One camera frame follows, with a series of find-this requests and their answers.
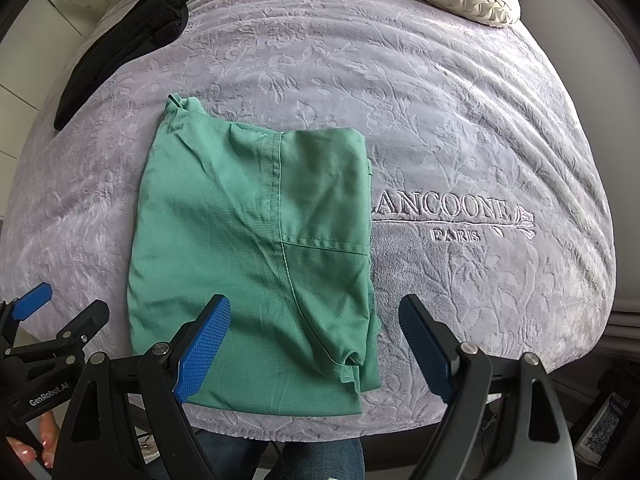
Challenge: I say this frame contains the lavender embossed blanket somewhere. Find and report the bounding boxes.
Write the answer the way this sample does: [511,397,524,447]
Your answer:
[0,0,616,443]

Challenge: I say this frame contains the person's left hand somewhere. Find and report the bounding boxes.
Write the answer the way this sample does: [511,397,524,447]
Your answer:
[7,411,59,469]

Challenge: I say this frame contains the person's legs in jeans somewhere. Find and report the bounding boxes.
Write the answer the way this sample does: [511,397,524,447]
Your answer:
[150,427,366,480]

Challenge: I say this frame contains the black folded clothes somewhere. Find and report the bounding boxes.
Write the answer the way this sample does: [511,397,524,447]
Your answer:
[53,0,190,131]

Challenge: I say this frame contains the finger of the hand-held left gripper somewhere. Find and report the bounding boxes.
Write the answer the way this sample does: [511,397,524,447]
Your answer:
[0,282,54,342]
[49,299,110,357]

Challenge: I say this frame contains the patterned book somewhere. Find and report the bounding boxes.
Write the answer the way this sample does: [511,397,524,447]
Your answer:
[575,390,632,461]

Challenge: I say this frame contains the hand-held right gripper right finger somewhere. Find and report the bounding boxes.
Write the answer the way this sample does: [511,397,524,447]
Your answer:
[398,294,576,480]

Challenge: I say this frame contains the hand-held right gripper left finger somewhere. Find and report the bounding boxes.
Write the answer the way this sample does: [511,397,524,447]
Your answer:
[59,294,232,480]

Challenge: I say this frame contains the green work jacket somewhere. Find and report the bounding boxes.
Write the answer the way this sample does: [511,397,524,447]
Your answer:
[127,92,383,416]

